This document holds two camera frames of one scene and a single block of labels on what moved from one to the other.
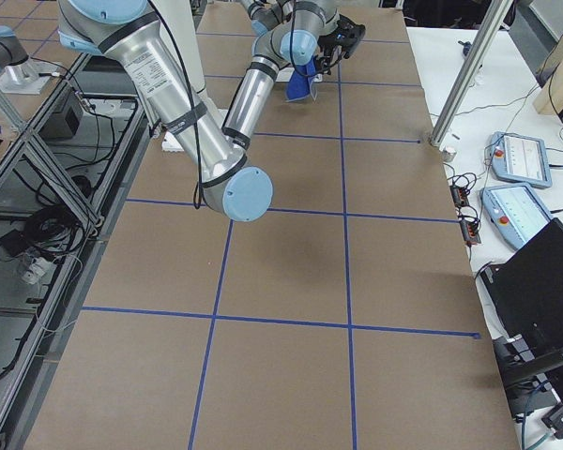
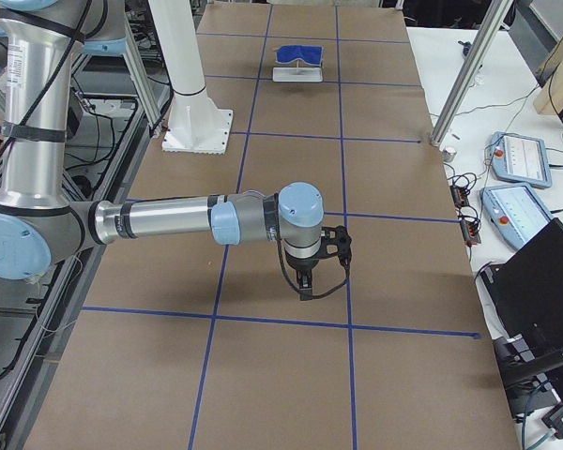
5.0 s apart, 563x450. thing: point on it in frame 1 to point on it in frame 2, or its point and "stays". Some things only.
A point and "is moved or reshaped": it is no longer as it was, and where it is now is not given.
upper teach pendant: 518,158 stays
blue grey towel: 298,85 is moved or reshaped
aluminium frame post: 490,22 stays
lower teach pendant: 516,212 stays
